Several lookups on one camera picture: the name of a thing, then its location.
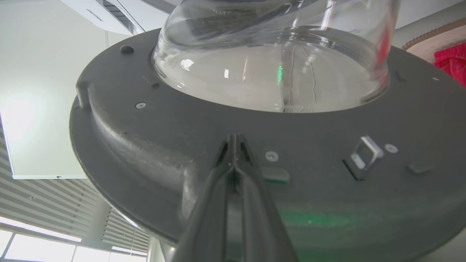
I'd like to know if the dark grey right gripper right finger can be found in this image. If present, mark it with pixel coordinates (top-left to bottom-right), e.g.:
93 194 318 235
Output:
235 134 297 262

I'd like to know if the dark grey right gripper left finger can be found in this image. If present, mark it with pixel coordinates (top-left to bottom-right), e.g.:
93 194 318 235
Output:
174 134 236 262

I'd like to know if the grey round appliance base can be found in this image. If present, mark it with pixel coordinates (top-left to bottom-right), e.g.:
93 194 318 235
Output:
69 0 466 262

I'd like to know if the white projection screen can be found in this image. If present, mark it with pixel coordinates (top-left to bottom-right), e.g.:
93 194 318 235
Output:
0 29 110 180

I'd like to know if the red cloth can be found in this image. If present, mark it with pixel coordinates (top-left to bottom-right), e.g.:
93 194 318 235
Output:
433 43 466 87

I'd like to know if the beige wicker laundry basket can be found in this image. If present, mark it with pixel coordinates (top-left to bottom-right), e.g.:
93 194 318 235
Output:
402 18 466 64

